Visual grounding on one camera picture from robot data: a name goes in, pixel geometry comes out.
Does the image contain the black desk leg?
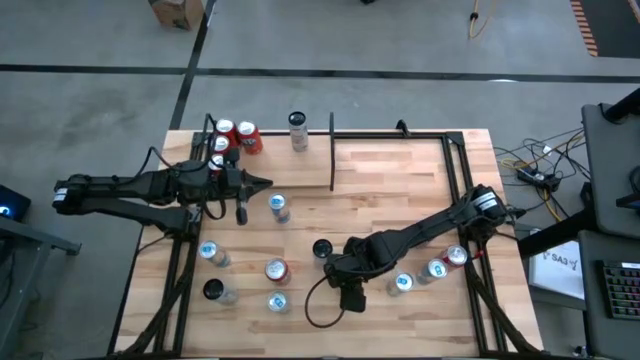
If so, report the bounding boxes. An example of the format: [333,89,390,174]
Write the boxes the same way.
[517,207,599,259]

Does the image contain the black device blue light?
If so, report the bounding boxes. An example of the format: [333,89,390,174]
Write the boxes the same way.
[0,183,32,224]

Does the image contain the black power strip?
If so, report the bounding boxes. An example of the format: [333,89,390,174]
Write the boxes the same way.
[517,167,562,194]

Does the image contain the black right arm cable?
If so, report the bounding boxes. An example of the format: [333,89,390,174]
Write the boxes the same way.
[304,274,351,330]

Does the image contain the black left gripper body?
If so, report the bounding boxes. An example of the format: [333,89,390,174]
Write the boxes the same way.
[172,159,247,204]

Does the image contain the white Celsius can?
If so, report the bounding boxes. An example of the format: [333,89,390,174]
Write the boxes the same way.
[288,110,310,153]

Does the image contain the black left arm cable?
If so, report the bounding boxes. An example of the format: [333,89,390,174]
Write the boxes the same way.
[142,145,227,221]

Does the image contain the black-topped slim can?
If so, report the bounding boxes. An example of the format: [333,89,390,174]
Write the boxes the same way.
[202,278,240,307]

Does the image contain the black keyboard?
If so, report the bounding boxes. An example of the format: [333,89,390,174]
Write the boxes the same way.
[597,259,640,322]

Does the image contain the grey side table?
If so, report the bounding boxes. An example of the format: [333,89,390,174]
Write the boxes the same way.
[0,214,83,359]

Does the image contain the tangled floor cables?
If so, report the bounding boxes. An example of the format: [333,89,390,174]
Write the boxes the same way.
[492,127,596,224]

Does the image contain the red Fanta strawberry can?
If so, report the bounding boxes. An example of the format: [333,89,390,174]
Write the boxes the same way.
[264,257,292,287]

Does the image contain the Celsius Peach Vibe can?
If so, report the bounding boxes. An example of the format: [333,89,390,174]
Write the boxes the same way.
[311,238,335,266]

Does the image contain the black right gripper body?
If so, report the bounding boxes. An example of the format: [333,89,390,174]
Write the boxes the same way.
[324,249,386,289]

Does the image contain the grey desk panel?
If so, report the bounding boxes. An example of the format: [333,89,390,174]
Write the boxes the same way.
[581,102,640,240]
[577,229,640,360]

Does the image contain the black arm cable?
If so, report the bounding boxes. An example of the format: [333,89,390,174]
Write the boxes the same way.
[304,274,351,330]
[142,145,227,221]

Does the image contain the white SA3 sign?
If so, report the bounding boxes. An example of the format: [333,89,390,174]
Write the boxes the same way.
[528,239,586,301]

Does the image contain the black floor mat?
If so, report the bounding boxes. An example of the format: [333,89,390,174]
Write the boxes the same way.
[579,0,640,59]

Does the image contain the brown cardboard box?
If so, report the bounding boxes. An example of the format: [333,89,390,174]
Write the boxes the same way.
[147,0,205,30]

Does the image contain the blue silver Red Bull can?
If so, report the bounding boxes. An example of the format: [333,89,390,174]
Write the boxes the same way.
[265,290,291,315]
[385,272,416,299]
[414,258,449,286]
[198,239,233,269]
[267,192,292,225]

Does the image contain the yellow cable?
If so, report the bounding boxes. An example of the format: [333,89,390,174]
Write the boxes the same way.
[467,0,496,40]

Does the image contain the red soda can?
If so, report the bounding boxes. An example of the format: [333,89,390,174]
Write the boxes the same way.
[214,118,240,146]
[438,243,469,271]

